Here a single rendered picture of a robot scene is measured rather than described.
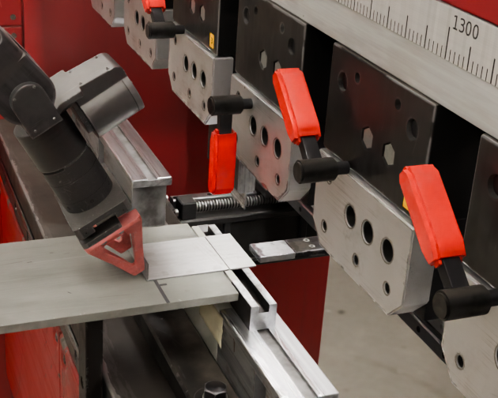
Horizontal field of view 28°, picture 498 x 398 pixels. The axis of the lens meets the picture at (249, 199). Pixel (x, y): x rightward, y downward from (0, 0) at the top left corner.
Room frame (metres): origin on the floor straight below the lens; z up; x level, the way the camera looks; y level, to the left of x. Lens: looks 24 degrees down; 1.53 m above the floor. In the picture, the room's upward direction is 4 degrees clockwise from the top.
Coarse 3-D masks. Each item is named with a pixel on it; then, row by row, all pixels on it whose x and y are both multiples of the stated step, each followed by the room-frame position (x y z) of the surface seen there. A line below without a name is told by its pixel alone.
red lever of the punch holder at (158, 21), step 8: (144, 0) 1.07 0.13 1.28; (152, 0) 1.07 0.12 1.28; (160, 0) 1.07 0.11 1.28; (144, 8) 1.07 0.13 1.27; (152, 8) 1.06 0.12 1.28; (160, 8) 1.07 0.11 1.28; (152, 16) 1.06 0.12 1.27; (160, 16) 1.06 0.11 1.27; (152, 24) 1.04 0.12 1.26; (160, 24) 1.04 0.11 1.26; (168, 24) 1.05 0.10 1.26; (152, 32) 1.04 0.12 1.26; (160, 32) 1.04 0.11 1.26; (168, 32) 1.04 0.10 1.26; (176, 32) 1.05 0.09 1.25; (184, 32) 1.06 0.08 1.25
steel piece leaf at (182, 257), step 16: (176, 240) 1.05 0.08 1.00; (192, 240) 1.05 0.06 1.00; (144, 256) 1.01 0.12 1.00; (160, 256) 1.01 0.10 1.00; (176, 256) 1.01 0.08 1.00; (192, 256) 1.01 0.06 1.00; (208, 256) 1.02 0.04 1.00; (144, 272) 0.96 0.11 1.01; (160, 272) 0.97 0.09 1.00; (176, 272) 0.97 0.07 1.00; (192, 272) 0.97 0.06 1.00; (208, 272) 0.98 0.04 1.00
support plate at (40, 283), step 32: (0, 256) 0.99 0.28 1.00; (32, 256) 0.99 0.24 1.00; (64, 256) 1.00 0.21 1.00; (128, 256) 1.01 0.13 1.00; (0, 288) 0.91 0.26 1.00; (32, 288) 0.92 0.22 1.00; (64, 288) 0.92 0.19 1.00; (96, 288) 0.93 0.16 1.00; (128, 288) 0.93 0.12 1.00; (192, 288) 0.94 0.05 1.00; (224, 288) 0.95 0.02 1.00; (0, 320) 0.85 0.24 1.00; (32, 320) 0.86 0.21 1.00; (64, 320) 0.87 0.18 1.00; (96, 320) 0.88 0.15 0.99
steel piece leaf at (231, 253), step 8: (208, 240) 1.06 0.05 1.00; (216, 240) 1.06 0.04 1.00; (224, 240) 1.06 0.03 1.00; (232, 240) 1.06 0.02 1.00; (216, 248) 1.04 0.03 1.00; (224, 248) 1.04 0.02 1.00; (232, 248) 1.04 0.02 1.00; (240, 248) 1.04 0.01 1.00; (224, 256) 1.02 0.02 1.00; (232, 256) 1.02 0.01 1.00; (240, 256) 1.02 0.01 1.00; (248, 256) 1.02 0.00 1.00; (232, 264) 1.00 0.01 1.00; (240, 264) 1.00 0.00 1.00; (248, 264) 1.00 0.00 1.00
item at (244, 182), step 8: (216, 128) 1.05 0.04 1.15; (208, 136) 1.07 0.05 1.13; (208, 144) 1.07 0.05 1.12; (208, 152) 1.07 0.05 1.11; (240, 168) 0.98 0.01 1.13; (240, 176) 0.98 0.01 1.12; (248, 176) 0.98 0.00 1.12; (240, 184) 0.98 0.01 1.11; (248, 184) 0.98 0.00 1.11; (232, 192) 1.02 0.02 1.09; (240, 192) 0.98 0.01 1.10; (248, 192) 0.98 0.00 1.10; (240, 200) 0.99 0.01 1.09
